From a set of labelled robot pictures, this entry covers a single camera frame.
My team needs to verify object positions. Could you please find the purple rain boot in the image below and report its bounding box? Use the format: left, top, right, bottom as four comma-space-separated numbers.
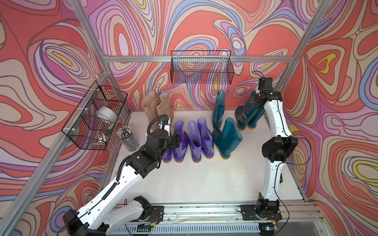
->
162, 144, 172, 163
173, 121, 189, 163
197, 118, 214, 159
188, 121, 202, 163

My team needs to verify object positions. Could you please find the purple rain boot front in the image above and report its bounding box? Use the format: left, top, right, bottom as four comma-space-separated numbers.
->
188, 121, 202, 163

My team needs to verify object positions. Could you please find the purple rain boot back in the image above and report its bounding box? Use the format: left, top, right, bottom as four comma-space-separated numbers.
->
197, 118, 214, 159

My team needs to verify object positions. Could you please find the beige rain boot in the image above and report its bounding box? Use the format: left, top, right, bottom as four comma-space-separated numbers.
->
141, 91, 158, 123
157, 93, 174, 124

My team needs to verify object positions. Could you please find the teal rain boot back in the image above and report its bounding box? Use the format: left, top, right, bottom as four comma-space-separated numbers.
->
212, 90, 225, 129

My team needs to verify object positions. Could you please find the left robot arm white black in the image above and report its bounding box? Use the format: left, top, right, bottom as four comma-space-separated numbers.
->
63, 115, 180, 236

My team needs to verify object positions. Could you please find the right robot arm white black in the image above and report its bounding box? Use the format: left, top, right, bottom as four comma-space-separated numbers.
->
256, 91, 298, 219

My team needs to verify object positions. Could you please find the metal pen holder cup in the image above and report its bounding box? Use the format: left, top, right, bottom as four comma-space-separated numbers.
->
116, 125, 139, 152

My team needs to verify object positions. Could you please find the white tape roll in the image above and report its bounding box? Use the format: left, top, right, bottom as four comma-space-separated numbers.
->
95, 106, 117, 123

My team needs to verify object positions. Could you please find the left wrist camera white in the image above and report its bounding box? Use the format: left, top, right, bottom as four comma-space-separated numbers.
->
158, 118, 171, 132

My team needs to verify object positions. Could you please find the black wire basket back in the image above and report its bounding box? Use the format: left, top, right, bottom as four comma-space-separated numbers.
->
170, 49, 234, 85

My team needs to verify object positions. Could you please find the black wire basket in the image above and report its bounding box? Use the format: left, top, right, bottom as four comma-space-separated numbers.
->
62, 82, 128, 150
170, 49, 234, 85

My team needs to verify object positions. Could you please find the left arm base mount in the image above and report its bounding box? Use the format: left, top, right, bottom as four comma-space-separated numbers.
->
122, 203, 165, 223

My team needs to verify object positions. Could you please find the black wire basket left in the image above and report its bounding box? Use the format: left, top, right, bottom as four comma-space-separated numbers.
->
62, 82, 128, 150

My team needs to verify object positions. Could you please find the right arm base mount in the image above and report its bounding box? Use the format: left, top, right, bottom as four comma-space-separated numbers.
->
237, 204, 283, 222

